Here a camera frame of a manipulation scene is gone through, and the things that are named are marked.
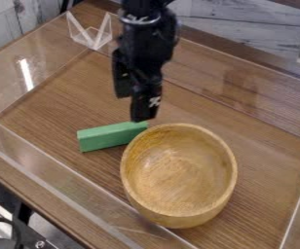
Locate clear acrylic front wall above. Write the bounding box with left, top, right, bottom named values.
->
left=0, top=125, right=196, bottom=249

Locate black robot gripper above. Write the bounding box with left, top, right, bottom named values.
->
left=112, top=7, right=177, bottom=123

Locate brown wooden bowl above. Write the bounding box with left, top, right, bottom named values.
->
left=120, top=124, right=236, bottom=229

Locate clear acrylic corner bracket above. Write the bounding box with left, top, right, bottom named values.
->
left=65, top=12, right=112, bottom=51

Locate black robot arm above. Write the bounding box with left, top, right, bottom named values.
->
left=112, top=0, right=177, bottom=123

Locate green rectangular block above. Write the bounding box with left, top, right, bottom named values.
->
left=76, top=122, right=148, bottom=153

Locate black metal table leg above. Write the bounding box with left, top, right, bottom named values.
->
left=12, top=202, right=32, bottom=236

